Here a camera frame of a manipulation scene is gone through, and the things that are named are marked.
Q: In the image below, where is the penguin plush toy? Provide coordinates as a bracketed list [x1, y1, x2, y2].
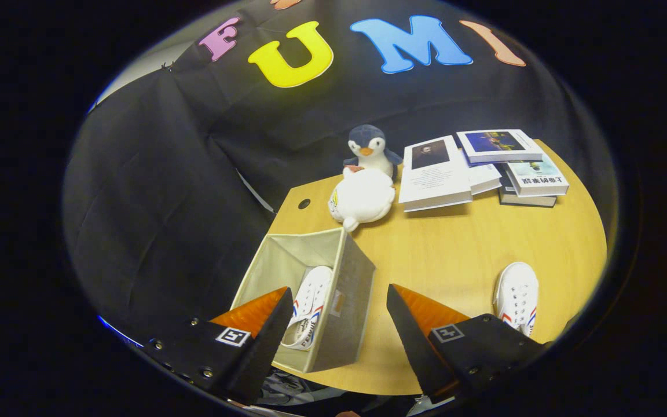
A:
[327, 124, 404, 233]

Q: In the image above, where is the grey fabric storage box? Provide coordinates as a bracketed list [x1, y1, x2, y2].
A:
[230, 226, 377, 374]

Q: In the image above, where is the book with teal cover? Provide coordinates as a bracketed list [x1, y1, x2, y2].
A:
[505, 159, 570, 198]

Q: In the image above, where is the white canvas shoe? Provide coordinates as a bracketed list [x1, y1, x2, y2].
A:
[280, 265, 334, 352]
[493, 261, 540, 338]

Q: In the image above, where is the plain white book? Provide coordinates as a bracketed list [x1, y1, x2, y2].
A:
[463, 162, 503, 196]

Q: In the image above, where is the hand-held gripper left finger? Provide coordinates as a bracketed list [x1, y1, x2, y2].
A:
[142, 287, 294, 404]

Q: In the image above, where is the dark grey book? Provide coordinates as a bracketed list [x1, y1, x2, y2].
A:
[498, 164, 558, 209]

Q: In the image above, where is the book with blue picture cover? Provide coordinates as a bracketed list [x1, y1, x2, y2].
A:
[456, 129, 544, 164]

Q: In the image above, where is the white book with dark portrait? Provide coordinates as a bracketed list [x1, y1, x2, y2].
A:
[398, 135, 474, 213]

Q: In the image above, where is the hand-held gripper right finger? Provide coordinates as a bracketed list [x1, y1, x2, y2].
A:
[387, 284, 548, 404]

